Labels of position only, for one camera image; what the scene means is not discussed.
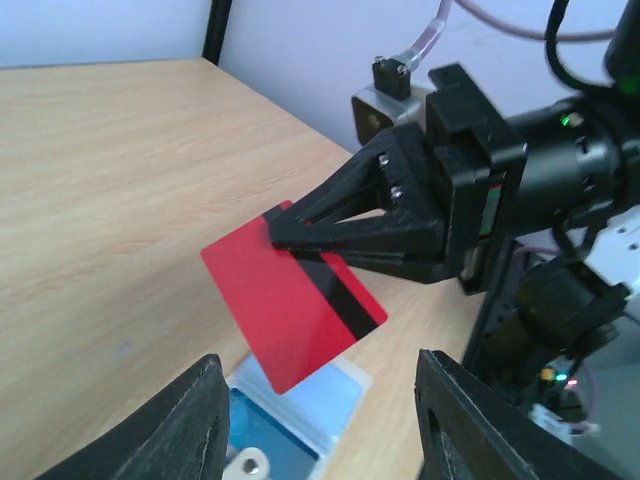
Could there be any black enclosure frame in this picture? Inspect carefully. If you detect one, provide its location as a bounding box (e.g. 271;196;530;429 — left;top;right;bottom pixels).
201;0;232;65

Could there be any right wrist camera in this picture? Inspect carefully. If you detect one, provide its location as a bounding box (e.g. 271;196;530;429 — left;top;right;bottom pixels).
351;50;433;146

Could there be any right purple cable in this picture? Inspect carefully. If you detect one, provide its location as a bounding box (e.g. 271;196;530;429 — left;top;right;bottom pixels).
402;0;619;71

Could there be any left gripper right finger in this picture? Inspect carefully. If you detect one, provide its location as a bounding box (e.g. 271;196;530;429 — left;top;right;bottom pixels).
415;350;635;479

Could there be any light blue card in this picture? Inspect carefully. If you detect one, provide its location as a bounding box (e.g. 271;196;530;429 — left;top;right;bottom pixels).
234;362;364;451

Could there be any dark blue card in holder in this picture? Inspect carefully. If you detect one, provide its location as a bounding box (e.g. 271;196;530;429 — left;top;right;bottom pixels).
225;389;319;480

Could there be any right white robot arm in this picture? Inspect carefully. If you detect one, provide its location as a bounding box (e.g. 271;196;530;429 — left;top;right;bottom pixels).
266;1;639;404

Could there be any translucent plastic card holder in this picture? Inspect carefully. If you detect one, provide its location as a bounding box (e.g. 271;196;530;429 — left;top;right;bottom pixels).
225;355;372;479

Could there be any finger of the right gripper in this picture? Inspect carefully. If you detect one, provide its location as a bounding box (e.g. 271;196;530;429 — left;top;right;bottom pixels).
269;123;445;250
294;247;450;284

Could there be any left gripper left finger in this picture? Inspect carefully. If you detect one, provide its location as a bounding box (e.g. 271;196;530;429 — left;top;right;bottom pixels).
39;354;230;479

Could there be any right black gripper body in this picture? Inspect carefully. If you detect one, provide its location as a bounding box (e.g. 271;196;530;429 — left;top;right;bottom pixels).
425;64;625;294

